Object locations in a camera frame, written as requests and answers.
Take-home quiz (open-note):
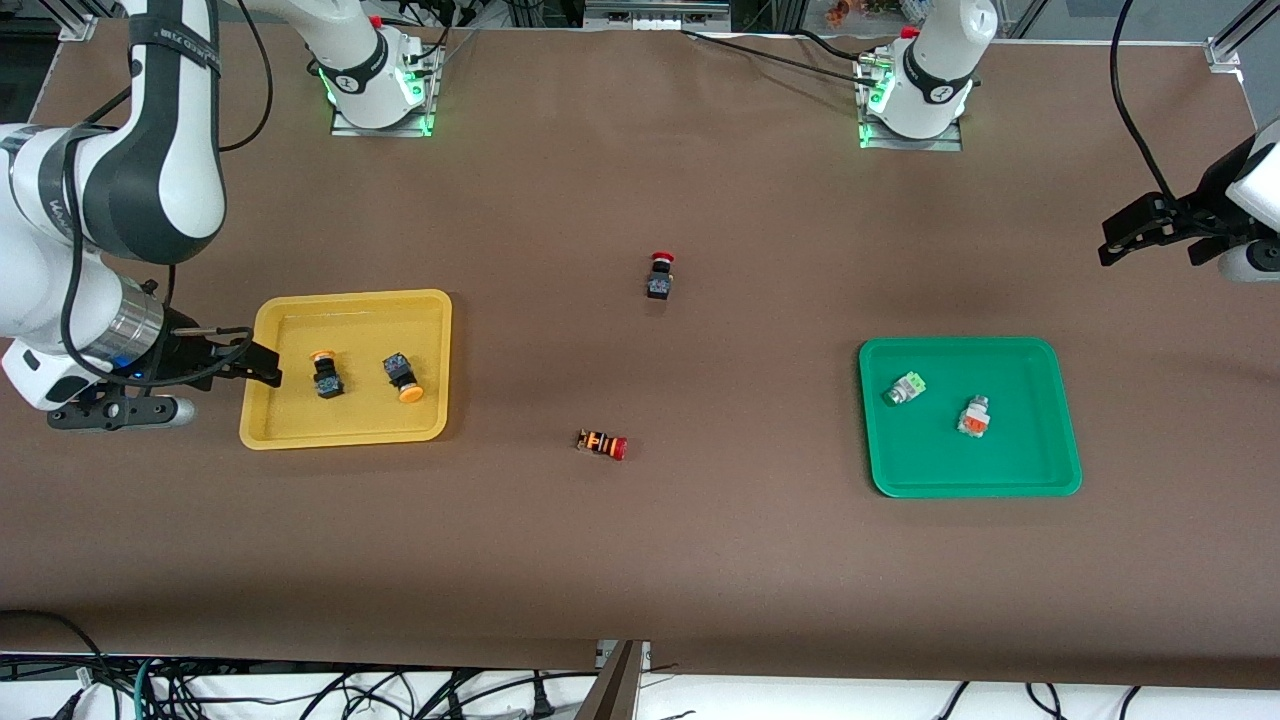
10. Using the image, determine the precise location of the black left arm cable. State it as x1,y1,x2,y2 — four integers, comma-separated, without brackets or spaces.
1108,0,1189,206

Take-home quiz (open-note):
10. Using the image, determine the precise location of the colourful background clutter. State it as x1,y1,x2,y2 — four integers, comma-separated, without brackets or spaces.
825,0,926,26

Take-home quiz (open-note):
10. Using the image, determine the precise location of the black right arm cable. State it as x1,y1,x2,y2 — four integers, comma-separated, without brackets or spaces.
60,0,274,391

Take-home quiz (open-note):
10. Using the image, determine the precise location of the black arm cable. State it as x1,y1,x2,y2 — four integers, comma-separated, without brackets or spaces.
60,0,274,391
1108,0,1189,206

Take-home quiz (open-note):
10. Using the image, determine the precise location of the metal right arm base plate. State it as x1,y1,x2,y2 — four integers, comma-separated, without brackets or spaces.
328,40,446,139

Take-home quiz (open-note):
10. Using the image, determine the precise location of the grey power strip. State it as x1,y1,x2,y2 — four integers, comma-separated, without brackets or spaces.
583,0,733,31

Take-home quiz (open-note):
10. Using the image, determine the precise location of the yellow plastic tray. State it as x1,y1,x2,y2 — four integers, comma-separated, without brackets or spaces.
239,289,454,451

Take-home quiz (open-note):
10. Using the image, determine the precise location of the black cable on table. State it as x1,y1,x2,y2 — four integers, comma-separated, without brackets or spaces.
683,28,871,86

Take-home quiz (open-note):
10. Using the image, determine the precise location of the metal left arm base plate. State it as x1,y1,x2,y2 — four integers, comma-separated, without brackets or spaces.
853,50,966,153

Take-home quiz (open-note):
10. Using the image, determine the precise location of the black floor cable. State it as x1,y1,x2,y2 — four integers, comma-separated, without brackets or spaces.
0,610,111,720

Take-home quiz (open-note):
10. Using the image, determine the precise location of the green plastic tray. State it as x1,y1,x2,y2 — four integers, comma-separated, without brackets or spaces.
858,336,1084,499

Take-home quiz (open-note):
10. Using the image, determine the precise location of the brown table cover mat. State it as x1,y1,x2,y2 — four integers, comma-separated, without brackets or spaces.
0,18,1280,691

